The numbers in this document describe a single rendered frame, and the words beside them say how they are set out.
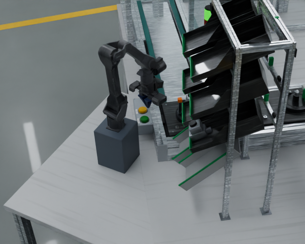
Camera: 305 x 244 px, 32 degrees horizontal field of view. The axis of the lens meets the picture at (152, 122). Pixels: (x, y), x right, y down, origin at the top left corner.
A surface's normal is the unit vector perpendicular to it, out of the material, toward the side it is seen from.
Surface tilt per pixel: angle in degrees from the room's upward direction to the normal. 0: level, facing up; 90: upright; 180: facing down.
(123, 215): 0
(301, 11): 0
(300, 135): 90
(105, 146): 90
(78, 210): 0
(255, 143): 90
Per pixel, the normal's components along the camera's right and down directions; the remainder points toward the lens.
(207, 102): -0.45, -0.69
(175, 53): -0.04, -0.77
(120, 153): -0.47, 0.58
